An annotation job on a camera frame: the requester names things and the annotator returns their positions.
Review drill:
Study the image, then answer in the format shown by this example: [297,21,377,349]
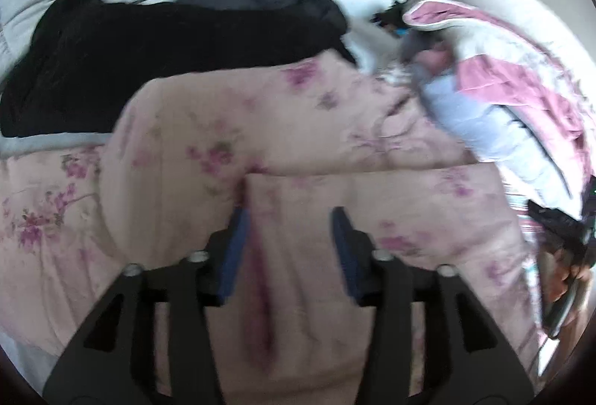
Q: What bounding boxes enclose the pink and white quilt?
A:
[401,0,596,220]

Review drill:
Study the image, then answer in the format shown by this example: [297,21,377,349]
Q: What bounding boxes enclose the light blue garment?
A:
[412,49,573,201]

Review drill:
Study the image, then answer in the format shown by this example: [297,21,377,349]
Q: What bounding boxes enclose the person's right hand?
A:
[544,258,580,306]

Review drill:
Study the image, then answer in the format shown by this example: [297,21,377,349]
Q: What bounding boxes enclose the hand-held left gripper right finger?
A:
[330,206,545,405]

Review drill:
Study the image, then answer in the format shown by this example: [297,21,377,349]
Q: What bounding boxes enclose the pink floral garment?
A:
[0,50,546,405]

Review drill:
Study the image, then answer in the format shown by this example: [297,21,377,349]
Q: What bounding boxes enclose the small dark object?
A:
[370,0,415,38]

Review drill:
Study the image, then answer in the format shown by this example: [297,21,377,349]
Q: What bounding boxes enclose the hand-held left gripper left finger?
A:
[42,206,252,405]

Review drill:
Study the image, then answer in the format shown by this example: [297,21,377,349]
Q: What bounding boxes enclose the black garment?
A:
[0,0,357,140]

